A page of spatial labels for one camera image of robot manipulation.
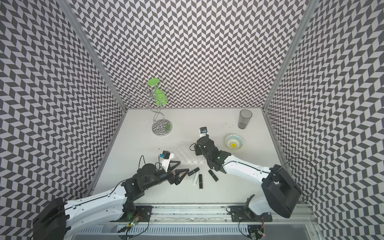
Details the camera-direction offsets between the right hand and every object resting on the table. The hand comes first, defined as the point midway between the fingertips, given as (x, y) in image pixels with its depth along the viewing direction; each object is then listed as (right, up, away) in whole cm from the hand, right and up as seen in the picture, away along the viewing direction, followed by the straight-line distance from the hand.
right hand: (199, 143), depth 84 cm
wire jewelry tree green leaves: (-24, +25, -4) cm, 35 cm away
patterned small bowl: (+23, -1, +14) cm, 27 cm away
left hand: (-8, -11, -10) cm, 17 cm away
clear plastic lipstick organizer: (-8, -7, +8) cm, 13 cm away
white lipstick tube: (-2, -20, -1) cm, 20 cm away
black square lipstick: (+9, -20, 0) cm, 22 cm away
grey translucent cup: (+30, +15, +13) cm, 36 cm away
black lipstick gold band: (+1, -21, -2) cm, 21 cm away
